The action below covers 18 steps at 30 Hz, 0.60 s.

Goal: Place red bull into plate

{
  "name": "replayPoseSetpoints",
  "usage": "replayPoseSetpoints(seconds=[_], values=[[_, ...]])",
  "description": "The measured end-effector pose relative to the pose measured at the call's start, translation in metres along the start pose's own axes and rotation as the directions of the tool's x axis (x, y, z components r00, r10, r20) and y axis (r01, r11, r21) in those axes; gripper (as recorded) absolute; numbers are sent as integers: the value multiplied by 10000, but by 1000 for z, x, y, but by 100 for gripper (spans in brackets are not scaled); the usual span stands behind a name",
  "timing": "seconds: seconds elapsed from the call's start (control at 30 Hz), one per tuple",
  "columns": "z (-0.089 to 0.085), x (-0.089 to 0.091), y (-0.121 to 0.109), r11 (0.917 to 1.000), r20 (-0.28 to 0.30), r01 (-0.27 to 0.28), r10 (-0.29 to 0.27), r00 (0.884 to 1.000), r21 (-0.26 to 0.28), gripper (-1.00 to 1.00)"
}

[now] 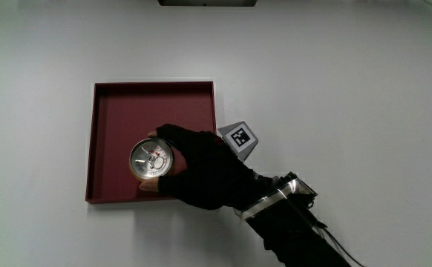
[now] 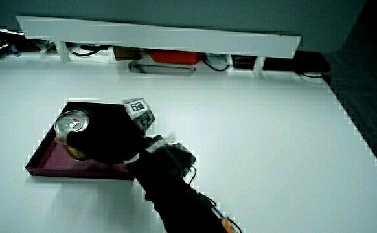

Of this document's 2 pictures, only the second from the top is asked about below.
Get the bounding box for person's right hand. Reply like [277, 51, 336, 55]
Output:
[65, 98, 159, 166]

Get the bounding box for silver red bull can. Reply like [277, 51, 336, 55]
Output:
[53, 109, 91, 161]

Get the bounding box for dark red square plate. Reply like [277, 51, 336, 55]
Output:
[25, 101, 136, 181]

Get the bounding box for brown box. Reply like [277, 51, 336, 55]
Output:
[113, 46, 143, 61]

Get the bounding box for red box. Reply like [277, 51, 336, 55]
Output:
[148, 49, 205, 65]

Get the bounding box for white desk shelf riser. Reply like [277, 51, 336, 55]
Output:
[16, 15, 302, 78]

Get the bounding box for white power adapter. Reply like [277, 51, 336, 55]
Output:
[205, 53, 231, 67]

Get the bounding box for small black box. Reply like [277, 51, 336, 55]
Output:
[231, 54, 257, 71]

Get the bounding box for long black box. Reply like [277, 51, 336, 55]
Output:
[262, 50, 331, 74]

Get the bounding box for thin black glove cable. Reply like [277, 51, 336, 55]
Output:
[187, 164, 243, 233]

